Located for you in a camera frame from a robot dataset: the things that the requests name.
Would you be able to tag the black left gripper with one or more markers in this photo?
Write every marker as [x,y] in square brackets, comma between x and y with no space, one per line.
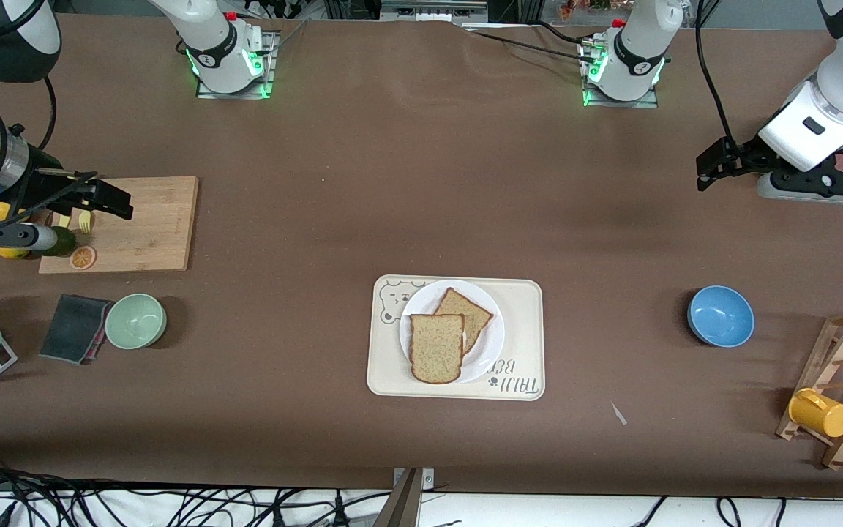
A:
[746,157]

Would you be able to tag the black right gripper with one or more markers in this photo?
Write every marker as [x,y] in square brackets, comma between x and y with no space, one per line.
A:
[39,189]

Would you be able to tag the round white plate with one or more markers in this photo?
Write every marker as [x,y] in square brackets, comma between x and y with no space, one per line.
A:
[484,337]

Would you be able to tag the whole bread slice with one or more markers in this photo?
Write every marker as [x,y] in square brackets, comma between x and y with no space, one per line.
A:
[436,348]

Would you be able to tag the yellow plastic fork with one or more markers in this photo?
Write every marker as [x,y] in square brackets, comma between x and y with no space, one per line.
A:
[85,221]

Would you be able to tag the yellow plastic knife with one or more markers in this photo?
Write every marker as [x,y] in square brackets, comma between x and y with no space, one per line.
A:
[62,220]

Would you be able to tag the green avocado toy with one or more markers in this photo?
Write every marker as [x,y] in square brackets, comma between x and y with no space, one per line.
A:
[64,243]

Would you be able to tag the orange slice toy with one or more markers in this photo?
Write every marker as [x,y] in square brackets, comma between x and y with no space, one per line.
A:
[83,258]

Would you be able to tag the bamboo cutting board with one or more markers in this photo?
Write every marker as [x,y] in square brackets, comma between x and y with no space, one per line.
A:
[158,234]

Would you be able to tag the yellow lemon toy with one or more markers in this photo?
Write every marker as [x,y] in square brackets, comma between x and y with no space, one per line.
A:
[12,254]
[1,212]

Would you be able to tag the mint green bowl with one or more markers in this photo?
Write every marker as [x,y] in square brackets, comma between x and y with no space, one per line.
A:
[135,321]

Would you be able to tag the folded dark grey cloth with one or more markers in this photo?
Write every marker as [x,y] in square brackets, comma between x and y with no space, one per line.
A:
[70,329]

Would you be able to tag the blue bowl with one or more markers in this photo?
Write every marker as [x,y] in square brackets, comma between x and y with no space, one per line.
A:
[721,316]

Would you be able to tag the cream bear print tray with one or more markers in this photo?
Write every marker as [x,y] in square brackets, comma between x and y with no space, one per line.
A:
[524,307]

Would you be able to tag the small paper scrap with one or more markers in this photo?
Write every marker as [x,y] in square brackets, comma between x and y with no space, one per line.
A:
[618,414]

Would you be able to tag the yellow mug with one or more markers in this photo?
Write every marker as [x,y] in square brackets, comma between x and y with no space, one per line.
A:
[820,413]

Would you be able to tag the bread slice under egg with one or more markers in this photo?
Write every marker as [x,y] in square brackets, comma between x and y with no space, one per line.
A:
[471,311]

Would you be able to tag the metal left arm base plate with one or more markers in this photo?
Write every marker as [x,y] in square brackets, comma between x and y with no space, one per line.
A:
[619,102]

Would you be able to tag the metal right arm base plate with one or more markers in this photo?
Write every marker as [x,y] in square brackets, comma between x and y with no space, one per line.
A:
[269,66]

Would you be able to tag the metal mount bracket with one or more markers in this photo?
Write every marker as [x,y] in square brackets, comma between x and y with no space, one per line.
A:
[408,501]

